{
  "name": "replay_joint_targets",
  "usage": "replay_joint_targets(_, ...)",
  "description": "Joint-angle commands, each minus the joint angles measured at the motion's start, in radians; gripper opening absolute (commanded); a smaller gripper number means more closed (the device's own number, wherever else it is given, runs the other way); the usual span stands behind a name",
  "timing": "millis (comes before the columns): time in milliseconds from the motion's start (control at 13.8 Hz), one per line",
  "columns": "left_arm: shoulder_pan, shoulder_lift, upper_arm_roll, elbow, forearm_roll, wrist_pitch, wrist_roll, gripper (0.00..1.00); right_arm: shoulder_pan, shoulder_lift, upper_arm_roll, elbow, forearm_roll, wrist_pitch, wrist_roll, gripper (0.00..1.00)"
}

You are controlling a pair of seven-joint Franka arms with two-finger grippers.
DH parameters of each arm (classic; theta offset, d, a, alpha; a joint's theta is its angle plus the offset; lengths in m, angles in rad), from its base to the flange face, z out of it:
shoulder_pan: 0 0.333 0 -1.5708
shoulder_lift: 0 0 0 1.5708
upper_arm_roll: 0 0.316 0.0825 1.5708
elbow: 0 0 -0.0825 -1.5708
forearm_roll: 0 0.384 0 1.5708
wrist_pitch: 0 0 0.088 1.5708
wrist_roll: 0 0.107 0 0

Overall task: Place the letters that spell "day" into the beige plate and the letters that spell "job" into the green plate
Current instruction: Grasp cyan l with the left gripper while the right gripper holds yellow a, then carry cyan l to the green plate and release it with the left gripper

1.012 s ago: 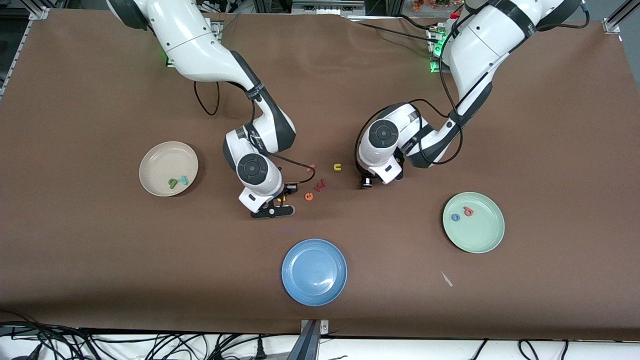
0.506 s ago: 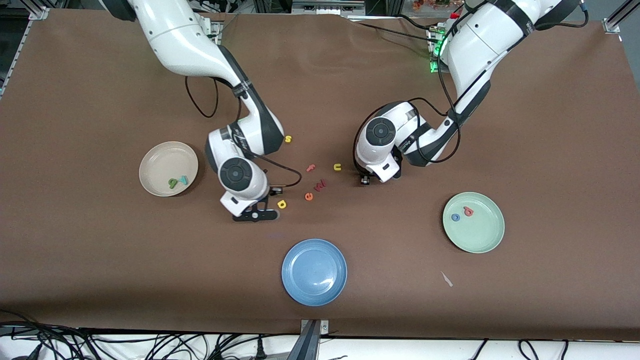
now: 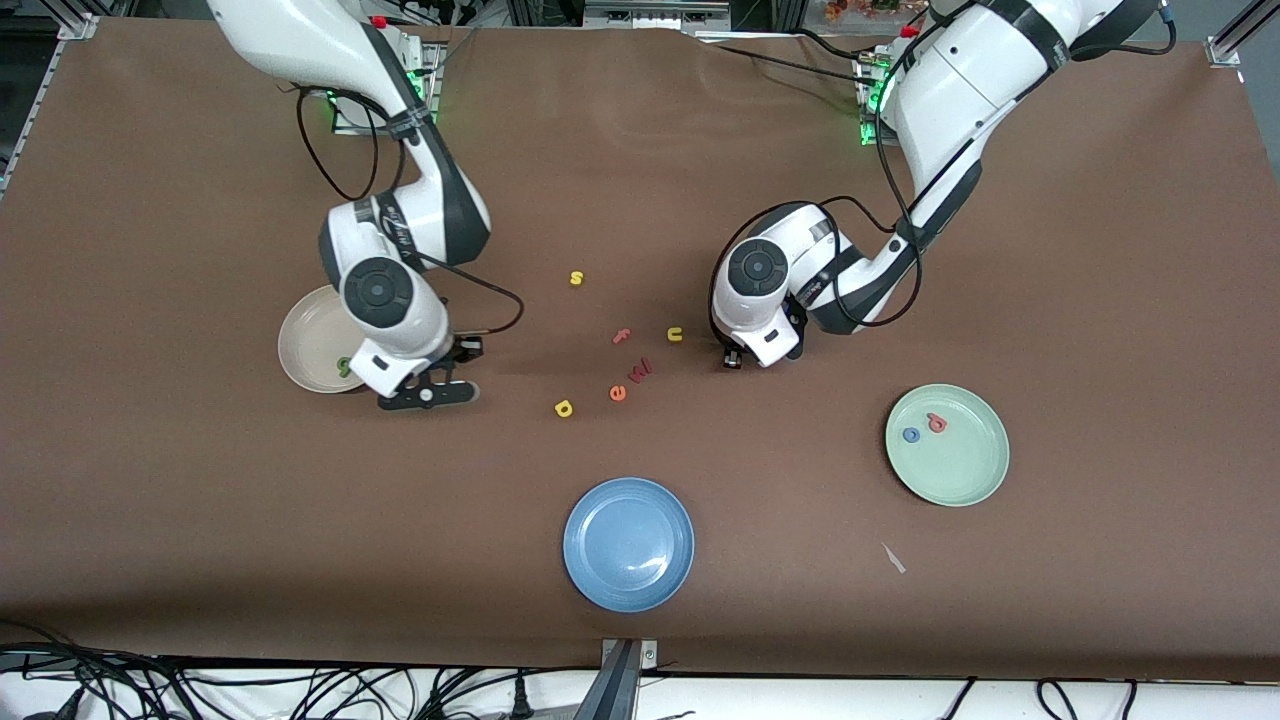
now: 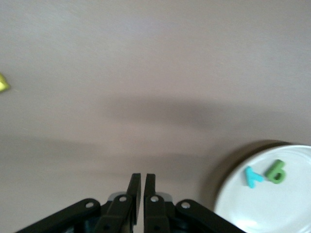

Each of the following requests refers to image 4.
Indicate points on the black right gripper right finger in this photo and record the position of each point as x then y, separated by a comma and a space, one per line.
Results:
155, 216

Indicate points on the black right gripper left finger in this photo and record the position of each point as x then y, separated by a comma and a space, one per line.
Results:
116, 213

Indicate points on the cyan foam letter y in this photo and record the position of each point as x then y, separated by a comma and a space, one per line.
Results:
251, 178

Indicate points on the green foam letter b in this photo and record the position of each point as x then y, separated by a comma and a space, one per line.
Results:
273, 171

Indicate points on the yellow foam letter a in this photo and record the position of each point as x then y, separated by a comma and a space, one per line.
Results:
3, 83

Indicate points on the beige round plate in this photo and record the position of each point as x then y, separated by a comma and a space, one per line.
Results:
267, 208

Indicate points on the brown table cover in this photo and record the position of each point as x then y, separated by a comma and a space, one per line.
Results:
170, 60

